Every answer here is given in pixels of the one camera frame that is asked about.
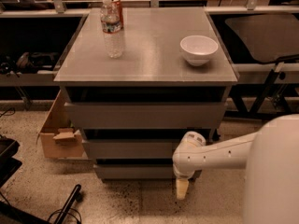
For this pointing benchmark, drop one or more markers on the grey middle drawer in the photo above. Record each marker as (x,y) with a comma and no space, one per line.
(130,149)

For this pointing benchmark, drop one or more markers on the red soda can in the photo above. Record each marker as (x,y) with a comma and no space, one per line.
(118,5)

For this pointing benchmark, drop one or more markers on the grey top drawer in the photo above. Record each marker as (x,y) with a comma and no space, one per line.
(145,116)

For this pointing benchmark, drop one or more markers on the clear plastic water bottle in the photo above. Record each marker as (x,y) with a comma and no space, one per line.
(111,27)

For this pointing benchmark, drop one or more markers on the black bin left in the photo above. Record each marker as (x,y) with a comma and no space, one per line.
(8,164)

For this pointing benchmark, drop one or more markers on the cardboard box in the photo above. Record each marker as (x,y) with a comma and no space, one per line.
(59,139)

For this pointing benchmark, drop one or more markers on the grey drawer cabinet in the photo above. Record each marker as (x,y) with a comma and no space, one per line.
(151,70)

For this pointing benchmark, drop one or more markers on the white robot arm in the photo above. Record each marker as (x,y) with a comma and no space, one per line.
(270,158)

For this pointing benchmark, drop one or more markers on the white ceramic bowl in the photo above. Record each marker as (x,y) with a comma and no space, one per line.
(198,49)

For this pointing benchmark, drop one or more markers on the black chair base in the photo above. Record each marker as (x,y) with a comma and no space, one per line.
(12,215)

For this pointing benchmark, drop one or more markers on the dark office chair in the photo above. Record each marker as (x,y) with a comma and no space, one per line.
(272,40)

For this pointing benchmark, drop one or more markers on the grey bottom drawer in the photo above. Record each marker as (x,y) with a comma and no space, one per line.
(118,171)

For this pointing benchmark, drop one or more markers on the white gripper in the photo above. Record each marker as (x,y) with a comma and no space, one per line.
(183,174)

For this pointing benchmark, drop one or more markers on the grey drawer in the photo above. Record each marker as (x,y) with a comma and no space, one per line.
(145,116)
(118,171)
(130,149)

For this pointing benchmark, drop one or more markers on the black headphones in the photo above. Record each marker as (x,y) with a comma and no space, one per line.
(29,63)

